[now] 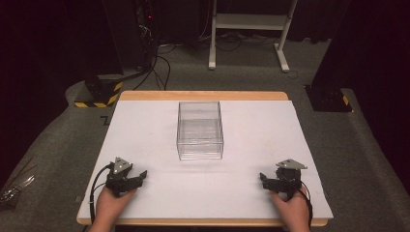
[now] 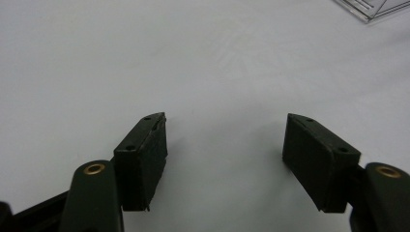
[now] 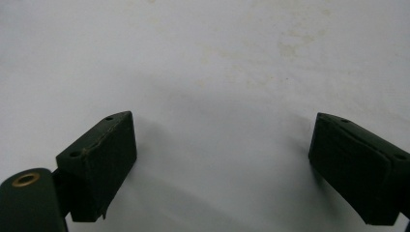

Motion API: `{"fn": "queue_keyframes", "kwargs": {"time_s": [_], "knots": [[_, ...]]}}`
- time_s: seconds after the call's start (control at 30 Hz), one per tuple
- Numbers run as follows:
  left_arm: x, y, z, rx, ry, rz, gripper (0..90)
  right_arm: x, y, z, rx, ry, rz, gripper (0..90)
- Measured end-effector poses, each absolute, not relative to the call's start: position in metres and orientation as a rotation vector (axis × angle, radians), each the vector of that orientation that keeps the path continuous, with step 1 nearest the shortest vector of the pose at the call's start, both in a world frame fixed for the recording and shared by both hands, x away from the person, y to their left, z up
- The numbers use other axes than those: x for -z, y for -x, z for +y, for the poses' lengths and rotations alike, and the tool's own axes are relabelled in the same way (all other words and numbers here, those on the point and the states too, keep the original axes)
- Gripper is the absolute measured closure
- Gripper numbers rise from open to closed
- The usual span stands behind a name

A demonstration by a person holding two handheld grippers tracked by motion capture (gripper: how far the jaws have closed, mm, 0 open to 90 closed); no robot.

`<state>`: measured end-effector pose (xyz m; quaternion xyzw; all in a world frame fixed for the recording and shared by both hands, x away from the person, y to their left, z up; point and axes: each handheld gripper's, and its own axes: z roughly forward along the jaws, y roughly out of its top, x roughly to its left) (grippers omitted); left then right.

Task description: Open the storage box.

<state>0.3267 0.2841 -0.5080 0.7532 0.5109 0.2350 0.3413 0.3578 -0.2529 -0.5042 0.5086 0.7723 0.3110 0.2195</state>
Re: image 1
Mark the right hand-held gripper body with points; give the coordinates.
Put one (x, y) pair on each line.
(287, 180)

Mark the white table mat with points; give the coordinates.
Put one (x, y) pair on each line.
(199, 187)

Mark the black yellow striped stand base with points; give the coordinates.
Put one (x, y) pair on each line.
(103, 96)

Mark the wooden table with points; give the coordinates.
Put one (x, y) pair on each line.
(203, 95)

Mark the black equipment tower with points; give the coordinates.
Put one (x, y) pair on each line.
(135, 32)

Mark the clear plastic box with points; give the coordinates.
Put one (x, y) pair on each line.
(199, 135)

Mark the person's left hand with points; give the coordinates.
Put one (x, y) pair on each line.
(111, 206)

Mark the black stand base yellow mark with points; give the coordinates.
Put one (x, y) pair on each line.
(328, 98)

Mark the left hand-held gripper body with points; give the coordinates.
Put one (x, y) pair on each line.
(120, 180)

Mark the white metal stand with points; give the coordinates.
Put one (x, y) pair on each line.
(251, 22)

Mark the person's right hand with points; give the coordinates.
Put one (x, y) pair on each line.
(291, 208)

